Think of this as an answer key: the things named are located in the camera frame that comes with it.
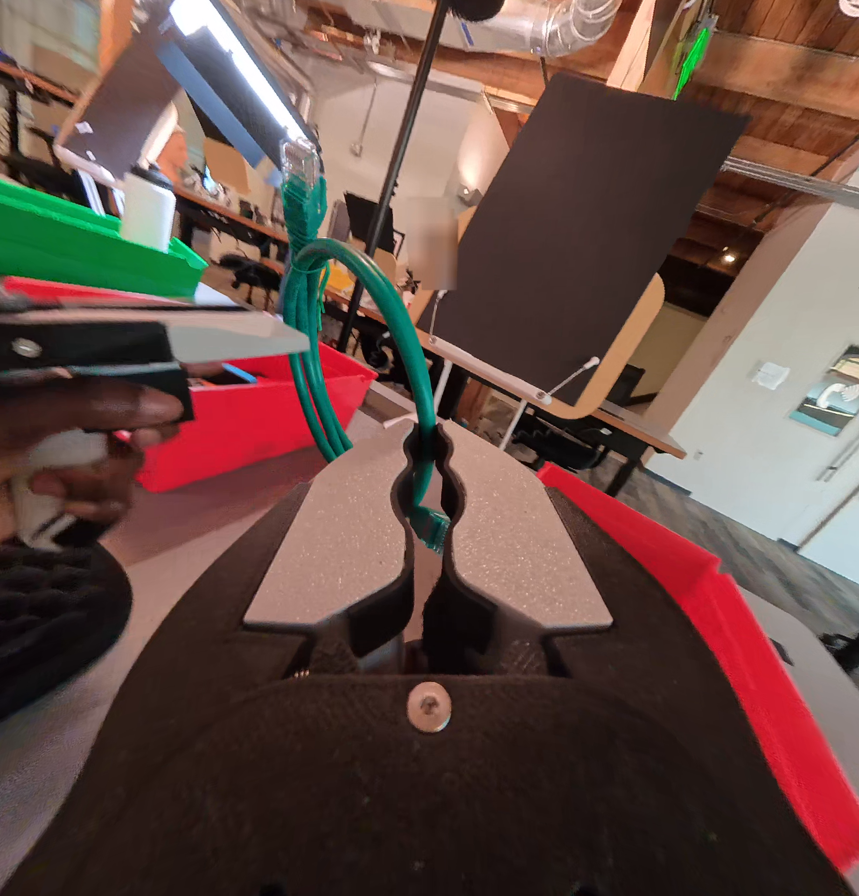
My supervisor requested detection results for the black board with wooden rim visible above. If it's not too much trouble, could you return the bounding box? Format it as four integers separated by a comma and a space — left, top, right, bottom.
415, 72, 750, 421

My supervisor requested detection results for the black office chair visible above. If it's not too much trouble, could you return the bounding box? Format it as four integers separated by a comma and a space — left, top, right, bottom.
513, 413, 605, 477

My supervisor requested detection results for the black pole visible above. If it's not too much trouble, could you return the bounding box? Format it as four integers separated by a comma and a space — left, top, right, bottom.
338, 0, 507, 351

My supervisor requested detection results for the red plastic bin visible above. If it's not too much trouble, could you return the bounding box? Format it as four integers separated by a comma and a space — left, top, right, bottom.
536, 462, 859, 876
2, 275, 379, 494

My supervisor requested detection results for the framed wall picture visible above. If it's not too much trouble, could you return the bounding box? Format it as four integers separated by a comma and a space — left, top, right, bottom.
789, 344, 859, 438

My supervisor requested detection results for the person's left hand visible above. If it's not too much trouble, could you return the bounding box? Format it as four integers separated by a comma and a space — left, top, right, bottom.
0, 378, 187, 553

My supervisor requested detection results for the green ethernet cable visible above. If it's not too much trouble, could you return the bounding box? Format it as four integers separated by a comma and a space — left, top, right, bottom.
280, 136, 453, 555

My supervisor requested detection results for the white cup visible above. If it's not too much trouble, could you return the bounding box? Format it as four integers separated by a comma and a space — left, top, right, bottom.
120, 168, 178, 254

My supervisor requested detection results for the green exit sign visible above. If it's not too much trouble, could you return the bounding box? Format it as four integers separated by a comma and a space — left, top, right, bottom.
670, 14, 719, 100

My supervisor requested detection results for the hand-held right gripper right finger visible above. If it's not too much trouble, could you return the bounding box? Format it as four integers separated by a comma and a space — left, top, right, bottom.
426, 422, 614, 674

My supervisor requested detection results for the studio light panel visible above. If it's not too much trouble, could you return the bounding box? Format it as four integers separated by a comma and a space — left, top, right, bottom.
55, 0, 320, 190

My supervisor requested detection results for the green plastic bin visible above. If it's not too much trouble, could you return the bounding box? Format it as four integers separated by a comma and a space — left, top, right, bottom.
0, 171, 210, 298

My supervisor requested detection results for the silver air duct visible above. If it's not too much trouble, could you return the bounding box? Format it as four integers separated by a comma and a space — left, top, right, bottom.
359, 0, 621, 60

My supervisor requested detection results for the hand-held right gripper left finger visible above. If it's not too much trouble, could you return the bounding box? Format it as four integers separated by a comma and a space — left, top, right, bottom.
242, 422, 416, 658

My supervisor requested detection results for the black monitor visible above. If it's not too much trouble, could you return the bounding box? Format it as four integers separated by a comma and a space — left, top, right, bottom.
342, 190, 405, 256

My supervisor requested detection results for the wooden desk with black legs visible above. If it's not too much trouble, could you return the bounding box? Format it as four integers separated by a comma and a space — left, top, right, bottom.
590, 399, 688, 498

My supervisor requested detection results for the black honeycomb cushion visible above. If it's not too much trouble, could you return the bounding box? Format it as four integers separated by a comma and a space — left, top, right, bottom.
0, 539, 134, 730

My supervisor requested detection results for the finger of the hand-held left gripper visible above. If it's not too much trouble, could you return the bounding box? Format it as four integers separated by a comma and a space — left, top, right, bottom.
165, 310, 312, 366

